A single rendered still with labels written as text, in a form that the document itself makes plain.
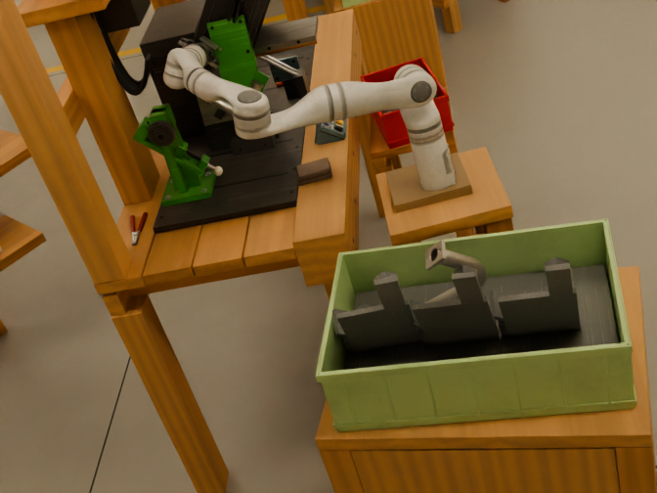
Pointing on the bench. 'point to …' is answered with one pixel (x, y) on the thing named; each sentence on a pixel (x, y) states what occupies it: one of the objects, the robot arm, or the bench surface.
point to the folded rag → (314, 171)
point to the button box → (329, 133)
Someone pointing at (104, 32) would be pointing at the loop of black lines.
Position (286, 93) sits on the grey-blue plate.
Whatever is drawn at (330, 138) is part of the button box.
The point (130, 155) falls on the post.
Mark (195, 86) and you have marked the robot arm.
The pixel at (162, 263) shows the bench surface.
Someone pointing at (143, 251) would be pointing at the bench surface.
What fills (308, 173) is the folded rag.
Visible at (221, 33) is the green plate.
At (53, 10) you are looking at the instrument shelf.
